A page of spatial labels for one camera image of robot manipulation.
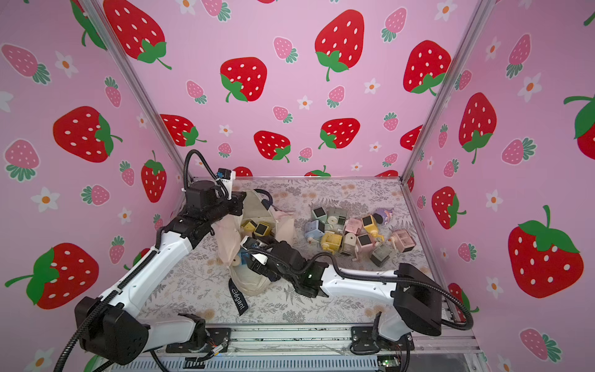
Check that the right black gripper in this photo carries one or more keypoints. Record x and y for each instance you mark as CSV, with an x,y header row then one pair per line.
x,y
259,261

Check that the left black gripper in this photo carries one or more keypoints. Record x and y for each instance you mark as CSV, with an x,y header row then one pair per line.
x,y
235,202

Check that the blue grey pencil sharpener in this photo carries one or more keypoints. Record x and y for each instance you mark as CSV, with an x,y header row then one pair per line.
x,y
314,231

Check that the cream canvas tote bag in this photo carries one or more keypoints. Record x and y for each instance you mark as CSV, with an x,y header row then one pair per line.
x,y
242,239

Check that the mint green pencil sharpener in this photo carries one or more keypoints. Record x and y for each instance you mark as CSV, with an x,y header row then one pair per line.
x,y
319,214

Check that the grey green pencil sharpener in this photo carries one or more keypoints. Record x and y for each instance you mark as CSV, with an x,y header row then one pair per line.
x,y
336,218

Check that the pink pencil sharpener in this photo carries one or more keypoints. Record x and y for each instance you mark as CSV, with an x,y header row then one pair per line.
x,y
365,245
402,241
353,225

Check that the pale green pencil sharpener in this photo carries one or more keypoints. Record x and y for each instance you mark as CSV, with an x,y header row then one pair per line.
x,y
381,254

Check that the purple pencil sharpener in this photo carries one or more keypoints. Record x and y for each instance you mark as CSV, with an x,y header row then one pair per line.
x,y
383,216

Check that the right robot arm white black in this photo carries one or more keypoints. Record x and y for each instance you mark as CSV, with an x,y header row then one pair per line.
x,y
415,303

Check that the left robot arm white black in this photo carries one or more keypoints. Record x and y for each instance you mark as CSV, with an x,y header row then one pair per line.
x,y
109,327

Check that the small yellow pencil sharpener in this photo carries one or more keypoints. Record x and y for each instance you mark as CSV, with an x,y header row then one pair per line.
x,y
249,226

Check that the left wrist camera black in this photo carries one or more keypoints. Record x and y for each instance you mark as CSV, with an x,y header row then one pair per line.
x,y
204,194

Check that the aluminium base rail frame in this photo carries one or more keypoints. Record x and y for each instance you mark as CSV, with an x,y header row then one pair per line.
x,y
317,347

